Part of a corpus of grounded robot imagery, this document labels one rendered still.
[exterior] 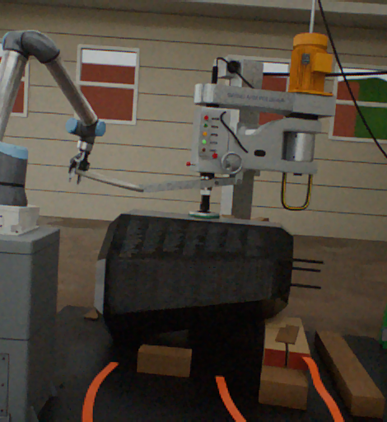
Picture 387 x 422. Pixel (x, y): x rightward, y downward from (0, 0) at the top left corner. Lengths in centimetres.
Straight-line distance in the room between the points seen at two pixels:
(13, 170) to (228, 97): 151
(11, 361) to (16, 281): 34
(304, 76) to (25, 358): 241
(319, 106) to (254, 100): 45
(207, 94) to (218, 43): 631
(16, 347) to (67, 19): 820
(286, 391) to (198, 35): 771
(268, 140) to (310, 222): 629
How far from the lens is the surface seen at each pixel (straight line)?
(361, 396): 264
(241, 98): 313
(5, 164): 218
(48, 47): 243
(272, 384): 256
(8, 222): 213
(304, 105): 328
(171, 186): 305
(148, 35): 945
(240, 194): 378
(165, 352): 277
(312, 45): 339
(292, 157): 330
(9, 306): 212
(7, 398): 227
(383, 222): 982
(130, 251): 285
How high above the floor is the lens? 120
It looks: 6 degrees down
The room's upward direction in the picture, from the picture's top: 4 degrees clockwise
